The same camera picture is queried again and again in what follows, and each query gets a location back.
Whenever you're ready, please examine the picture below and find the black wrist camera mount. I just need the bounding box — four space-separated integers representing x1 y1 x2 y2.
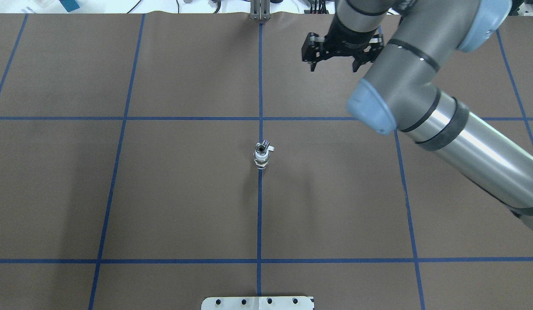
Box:
300 33 384 72

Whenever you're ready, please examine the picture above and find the white PPR valve with handle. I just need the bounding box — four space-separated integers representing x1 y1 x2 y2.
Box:
254 153 270 170

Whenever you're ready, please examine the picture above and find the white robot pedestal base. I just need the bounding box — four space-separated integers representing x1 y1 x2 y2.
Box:
201 296 315 310

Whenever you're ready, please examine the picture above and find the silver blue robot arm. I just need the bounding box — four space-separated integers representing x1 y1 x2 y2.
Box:
325 0 533 231

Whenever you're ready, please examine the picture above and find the aluminium frame post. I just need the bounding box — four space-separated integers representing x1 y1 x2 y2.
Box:
248 0 271 22

